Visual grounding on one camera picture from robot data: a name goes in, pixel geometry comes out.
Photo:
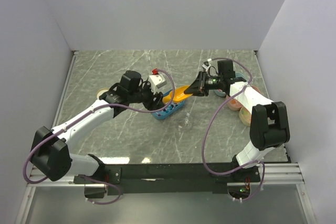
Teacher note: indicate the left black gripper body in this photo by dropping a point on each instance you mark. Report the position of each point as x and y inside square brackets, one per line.
[146, 96]

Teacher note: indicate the light blue star candy tray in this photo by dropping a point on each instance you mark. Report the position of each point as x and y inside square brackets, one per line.
[221, 93]

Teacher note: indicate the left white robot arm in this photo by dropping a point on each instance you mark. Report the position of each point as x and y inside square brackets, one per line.
[51, 149]

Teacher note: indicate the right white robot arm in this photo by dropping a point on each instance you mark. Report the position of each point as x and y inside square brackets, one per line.
[269, 127]

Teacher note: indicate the blue lollipop tray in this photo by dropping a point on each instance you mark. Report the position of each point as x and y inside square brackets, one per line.
[172, 108]

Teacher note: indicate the black base beam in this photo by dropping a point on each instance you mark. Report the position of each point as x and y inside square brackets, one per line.
[172, 178]

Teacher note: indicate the clear plastic jar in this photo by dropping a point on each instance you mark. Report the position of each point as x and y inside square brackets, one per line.
[185, 123]

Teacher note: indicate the pink lollipop tray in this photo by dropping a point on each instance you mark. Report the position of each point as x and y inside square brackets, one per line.
[235, 105]

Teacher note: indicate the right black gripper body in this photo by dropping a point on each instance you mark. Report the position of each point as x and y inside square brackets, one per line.
[212, 83]

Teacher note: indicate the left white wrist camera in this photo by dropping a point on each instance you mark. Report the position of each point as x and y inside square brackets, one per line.
[156, 80]

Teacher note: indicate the beige gummy candy tray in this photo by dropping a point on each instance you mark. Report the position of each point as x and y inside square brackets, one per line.
[245, 116]

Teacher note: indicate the yellow plastic scoop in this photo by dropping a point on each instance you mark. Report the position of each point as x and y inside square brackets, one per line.
[177, 96]

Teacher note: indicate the beige round jar lid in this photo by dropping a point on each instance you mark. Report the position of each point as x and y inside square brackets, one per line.
[101, 92]

